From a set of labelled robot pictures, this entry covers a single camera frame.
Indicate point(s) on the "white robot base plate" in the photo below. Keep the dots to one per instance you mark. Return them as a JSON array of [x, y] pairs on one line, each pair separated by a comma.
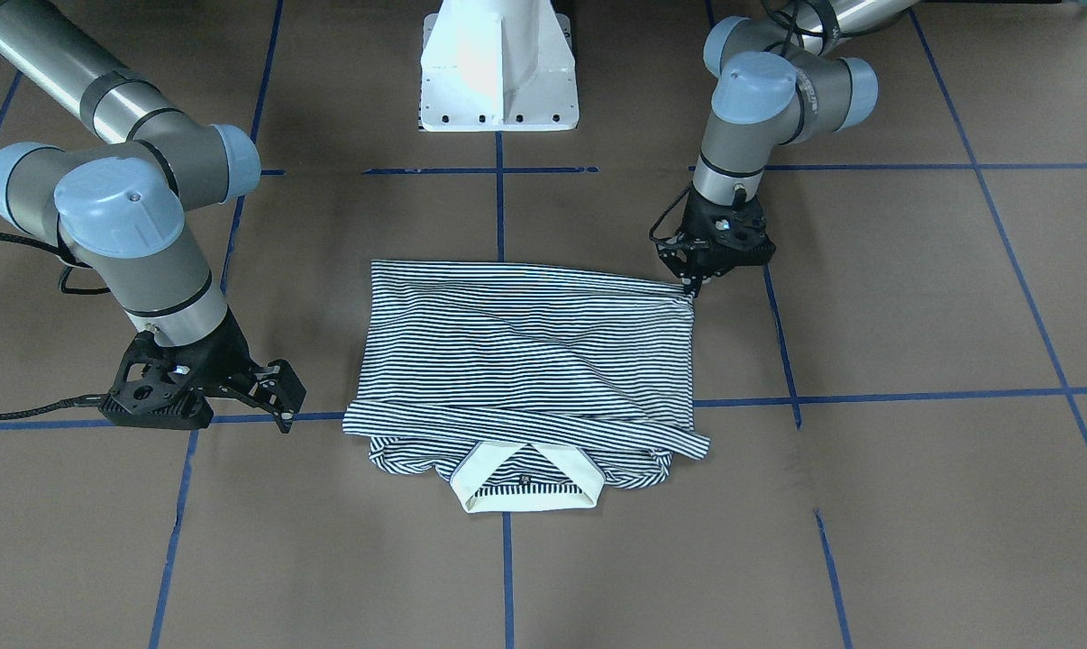
[[499, 66]]

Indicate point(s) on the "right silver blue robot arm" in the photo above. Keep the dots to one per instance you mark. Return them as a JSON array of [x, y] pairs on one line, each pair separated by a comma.
[[120, 209]]

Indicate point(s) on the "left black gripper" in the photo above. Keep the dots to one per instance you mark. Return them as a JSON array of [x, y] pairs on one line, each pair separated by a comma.
[[695, 225]]

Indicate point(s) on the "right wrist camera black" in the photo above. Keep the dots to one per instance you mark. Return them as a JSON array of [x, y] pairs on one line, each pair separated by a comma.
[[154, 388]]

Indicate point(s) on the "blue white striped polo shirt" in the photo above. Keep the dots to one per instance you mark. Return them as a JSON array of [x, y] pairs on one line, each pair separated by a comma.
[[525, 387]]

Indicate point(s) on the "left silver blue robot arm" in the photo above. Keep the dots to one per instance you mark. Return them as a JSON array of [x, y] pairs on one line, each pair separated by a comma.
[[777, 84]]

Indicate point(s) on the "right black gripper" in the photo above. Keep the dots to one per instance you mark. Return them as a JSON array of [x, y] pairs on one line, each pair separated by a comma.
[[226, 353]]

